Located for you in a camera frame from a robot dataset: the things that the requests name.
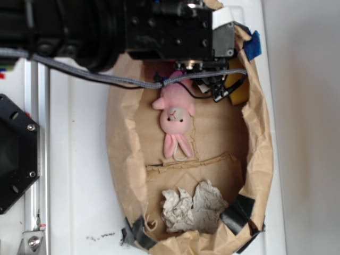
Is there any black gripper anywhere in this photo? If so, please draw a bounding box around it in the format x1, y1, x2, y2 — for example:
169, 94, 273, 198
124, 0, 237, 72

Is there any pink plush bunny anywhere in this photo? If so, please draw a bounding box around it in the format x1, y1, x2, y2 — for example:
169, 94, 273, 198
152, 79, 196, 159

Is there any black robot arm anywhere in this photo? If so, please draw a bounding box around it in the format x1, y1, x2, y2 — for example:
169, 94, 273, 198
1, 1, 235, 72

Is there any crumpled white paper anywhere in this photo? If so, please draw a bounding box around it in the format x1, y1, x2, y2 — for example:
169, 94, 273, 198
161, 180, 228, 234

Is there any yellow sponge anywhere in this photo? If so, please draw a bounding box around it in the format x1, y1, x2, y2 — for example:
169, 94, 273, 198
225, 58, 249, 105

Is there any brown paper bag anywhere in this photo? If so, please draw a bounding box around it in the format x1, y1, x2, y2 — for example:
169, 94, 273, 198
106, 22, 273, 254

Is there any white plastic tray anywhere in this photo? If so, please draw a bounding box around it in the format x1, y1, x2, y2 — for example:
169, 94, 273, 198
48, 1, 286, 254

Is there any aluminium frame rail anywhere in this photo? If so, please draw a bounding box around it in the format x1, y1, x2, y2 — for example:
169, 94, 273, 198
24, 60, 51, 254

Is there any grey braided cable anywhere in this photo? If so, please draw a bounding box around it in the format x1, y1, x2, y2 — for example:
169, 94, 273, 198
0, 47, 248, 90

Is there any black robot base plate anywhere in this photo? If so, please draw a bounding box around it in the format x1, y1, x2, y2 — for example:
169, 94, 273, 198
1, 94, 39, 215

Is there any metal corner bracket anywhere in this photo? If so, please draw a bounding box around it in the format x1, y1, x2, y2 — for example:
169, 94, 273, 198
17, 231, 46, 255

